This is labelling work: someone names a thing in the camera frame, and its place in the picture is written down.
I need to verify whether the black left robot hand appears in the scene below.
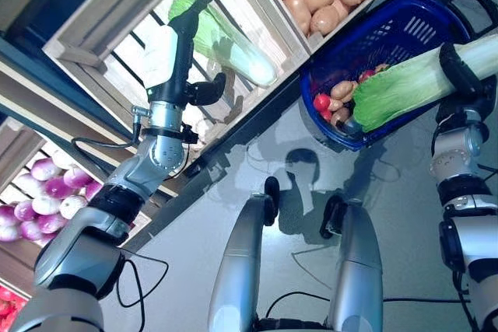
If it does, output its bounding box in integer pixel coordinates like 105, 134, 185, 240
142, 0, 228, 107

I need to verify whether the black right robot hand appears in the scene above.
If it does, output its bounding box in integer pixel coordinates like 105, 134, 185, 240
434, 42, 498, 120

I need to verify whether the blue plastic shopping basket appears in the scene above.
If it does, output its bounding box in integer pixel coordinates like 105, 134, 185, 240
299, 0, 491, 153

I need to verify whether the wide slatted wooden crate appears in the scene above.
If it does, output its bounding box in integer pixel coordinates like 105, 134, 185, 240
41, 0, 312, 173

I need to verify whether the wooden display rack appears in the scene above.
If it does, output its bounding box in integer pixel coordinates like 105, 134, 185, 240
0, 0, 250, 332

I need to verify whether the wooden potato crate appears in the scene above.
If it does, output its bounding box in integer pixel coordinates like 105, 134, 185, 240
248, 0, 421, 55

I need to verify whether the wooden onion crate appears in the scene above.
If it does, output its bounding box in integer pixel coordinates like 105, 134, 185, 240
0, 117, 153, 250

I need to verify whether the silver left robot leg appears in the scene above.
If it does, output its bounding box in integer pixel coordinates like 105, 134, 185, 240
208, 176, 280, 332

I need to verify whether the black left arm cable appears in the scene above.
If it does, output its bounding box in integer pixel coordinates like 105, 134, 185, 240
71, 114, 172, 332

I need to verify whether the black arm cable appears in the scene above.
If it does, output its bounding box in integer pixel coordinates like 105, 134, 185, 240
453, 269, 482, 332
71, 114, 172, 332

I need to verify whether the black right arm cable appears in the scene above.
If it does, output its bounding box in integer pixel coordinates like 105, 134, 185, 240
453, 269, 482, 332

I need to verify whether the black leg cable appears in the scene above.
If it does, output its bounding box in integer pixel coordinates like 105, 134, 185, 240
266, 291, 472, 320

